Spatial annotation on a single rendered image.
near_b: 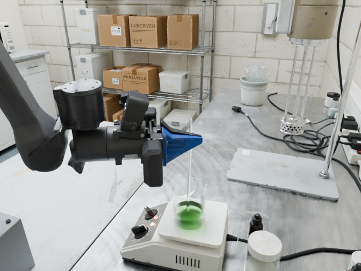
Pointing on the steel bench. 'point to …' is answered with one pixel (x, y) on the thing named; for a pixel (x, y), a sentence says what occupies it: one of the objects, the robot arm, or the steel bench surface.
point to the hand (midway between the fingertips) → (182, 140)
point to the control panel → (146, 226)
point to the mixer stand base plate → (282, 173)
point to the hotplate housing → (178, 253)
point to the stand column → (342, 104)
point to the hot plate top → (216, 237)
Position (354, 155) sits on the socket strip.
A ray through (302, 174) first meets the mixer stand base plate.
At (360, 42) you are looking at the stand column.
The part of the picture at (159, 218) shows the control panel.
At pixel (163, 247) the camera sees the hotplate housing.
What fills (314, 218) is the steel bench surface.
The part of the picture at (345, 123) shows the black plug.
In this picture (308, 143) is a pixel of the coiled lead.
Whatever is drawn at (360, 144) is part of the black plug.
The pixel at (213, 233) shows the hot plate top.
